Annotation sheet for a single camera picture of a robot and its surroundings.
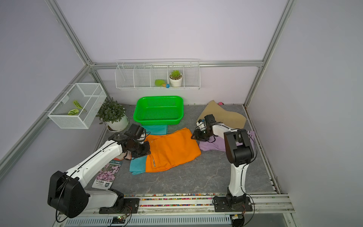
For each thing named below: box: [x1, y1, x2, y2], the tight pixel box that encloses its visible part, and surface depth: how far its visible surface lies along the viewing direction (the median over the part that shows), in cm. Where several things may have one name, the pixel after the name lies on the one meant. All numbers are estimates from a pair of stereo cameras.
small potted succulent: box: [168, 69, 183, 88], surface depth 93 cm
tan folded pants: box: [195, 100, 247, 129], surface depth 115 cm
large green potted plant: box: [95, 96, 130, 133], surface depth 93 cm
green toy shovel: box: [155, 79, 170, 88], surface depth 101 cm
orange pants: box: [145, 127, 202, 173], surface depth 92 cm
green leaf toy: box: [67, 99, 87, 116], surface depth 77 cm
